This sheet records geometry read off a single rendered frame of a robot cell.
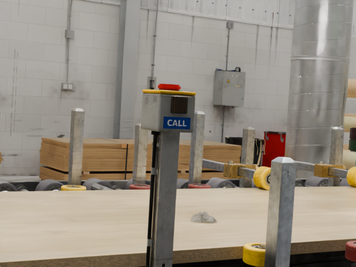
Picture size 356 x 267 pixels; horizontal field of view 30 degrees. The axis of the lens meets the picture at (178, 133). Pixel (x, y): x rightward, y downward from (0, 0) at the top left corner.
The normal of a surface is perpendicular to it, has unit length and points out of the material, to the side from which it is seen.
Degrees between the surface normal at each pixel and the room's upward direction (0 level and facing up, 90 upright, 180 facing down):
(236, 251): 90
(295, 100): 89
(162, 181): 90
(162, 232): 90
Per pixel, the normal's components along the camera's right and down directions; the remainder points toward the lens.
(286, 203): 0.48, 0.07
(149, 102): -0.88, -0.03
